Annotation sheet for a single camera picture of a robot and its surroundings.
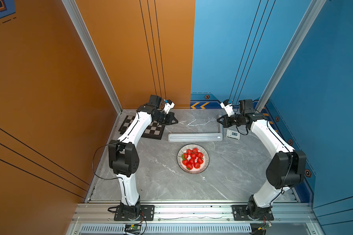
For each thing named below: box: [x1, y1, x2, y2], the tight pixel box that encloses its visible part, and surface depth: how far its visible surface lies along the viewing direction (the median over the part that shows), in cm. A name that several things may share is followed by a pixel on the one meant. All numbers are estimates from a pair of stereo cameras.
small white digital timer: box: [225, 129, 241, 141], surface depth 104 cm
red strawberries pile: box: [180, 147, 204, 171], surface depth 92 cm
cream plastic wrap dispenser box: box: [167, 132, 224, 143], surface depth 94 cm
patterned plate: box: [176, 143, 210, 175], surface depth 92 cm
